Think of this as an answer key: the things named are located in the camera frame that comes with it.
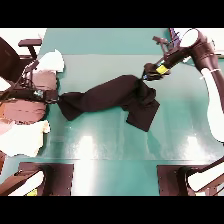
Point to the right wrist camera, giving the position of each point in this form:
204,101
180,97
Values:
161,40

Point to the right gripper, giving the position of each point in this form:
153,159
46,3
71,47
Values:
155,71

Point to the black garment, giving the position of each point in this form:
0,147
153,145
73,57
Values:
106,95

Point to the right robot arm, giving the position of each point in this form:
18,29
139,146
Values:
213,100

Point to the black chair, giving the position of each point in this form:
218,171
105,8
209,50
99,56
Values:
8,60

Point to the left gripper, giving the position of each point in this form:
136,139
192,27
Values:
50,97

